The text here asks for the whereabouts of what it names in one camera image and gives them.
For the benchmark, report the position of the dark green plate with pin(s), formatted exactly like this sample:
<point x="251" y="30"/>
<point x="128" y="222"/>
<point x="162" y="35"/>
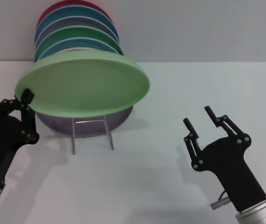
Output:
<point x="77" y="32"/>

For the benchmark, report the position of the red plate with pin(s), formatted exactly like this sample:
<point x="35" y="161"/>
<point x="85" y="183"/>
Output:
<point x="51" y="9"/>

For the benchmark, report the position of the light blue plate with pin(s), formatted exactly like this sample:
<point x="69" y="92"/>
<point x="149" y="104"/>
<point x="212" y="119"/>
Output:
<point x="77" y="43"/>

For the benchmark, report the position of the lavender purple plate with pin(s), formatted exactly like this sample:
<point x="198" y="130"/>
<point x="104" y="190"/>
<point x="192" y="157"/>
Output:
<point x="88" y="127"/>

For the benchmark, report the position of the teal blue plate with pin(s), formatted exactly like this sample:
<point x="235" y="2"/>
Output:
<point x="77" y="12"/>

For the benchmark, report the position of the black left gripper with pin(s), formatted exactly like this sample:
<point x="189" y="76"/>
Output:
<point x="0" y="144"/>

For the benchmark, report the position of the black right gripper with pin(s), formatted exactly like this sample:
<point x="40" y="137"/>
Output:
<point x="233" y="168"/>

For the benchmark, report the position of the light green plate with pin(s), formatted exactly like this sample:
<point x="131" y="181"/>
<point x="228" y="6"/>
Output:
<point x="84" y="84"/>

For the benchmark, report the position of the grey lavender plate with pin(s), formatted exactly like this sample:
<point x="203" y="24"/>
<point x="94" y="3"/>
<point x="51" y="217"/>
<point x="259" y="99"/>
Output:
<point x="77" y="22"/>

